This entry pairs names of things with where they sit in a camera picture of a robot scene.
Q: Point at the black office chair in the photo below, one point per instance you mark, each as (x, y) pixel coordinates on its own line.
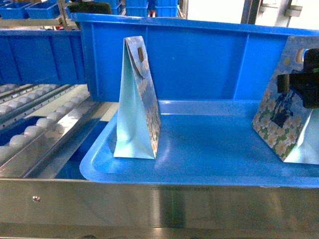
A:
(90, 7)

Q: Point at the light blue plastic tray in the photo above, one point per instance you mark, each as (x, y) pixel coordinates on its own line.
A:
(200, 143)

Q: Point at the large blue plastic crate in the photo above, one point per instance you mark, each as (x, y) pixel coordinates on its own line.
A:
(189, 59)

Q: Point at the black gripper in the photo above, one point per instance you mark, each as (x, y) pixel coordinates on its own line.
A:
(305, 83)

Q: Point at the flower gift bag with figures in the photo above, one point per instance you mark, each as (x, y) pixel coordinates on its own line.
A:
(285, 125)

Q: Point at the white roller conveyor track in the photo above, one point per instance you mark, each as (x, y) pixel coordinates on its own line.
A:
(19, 141)

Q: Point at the flower gift bag side view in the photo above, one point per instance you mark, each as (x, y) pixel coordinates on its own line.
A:
(138, 118)

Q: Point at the blue crate at left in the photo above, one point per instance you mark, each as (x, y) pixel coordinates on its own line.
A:
(41, 57)

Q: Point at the steel rack front rail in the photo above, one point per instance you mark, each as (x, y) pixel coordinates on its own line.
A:
(79, 202)

